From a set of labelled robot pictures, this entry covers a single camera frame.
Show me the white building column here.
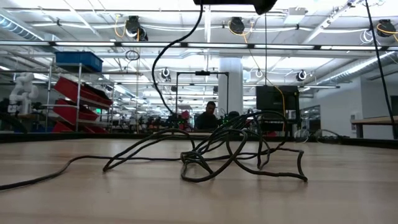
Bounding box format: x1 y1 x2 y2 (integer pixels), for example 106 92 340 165
218 57 244 125

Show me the metal wire rack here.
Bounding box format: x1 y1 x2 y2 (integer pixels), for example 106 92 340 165
45 62 114 134

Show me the white cable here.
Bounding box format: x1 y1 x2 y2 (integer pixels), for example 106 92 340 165
294 129 317 144

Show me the thin black cord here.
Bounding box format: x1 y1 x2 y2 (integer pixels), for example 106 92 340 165
0 2 308 192

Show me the black monitor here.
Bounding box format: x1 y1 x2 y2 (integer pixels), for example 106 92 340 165
255 85 300 121

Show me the blue storage bin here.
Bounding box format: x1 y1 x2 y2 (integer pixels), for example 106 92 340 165
55 51 104 73

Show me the white robot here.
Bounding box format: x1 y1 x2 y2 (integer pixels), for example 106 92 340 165
8 73 39 116

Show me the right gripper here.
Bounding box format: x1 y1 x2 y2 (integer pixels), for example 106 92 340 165
192 0 279 16

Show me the person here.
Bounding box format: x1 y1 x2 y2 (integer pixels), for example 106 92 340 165
195 101 220 131

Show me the ceiling light strip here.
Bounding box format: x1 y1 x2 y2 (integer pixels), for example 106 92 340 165
0 40 398 51

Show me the wooden work table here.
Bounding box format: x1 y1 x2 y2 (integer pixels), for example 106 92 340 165
350 116 398 140

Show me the black ceiling cord reel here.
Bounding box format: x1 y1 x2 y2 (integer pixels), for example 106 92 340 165
376 19 397 38
125 15 149 42
228 17 246 35

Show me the yellow hanging cable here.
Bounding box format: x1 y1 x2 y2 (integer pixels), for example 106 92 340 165
228 26 286 133

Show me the black aluminium table frame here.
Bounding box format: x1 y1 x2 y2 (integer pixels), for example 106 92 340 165
0 132 398 151

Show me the black gantry frame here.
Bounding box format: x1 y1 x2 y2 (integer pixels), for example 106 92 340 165
175 70 230 114

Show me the red storage bin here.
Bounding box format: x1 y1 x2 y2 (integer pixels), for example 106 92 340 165
52 98 100 125
54 77 113 110
54 121 108 134

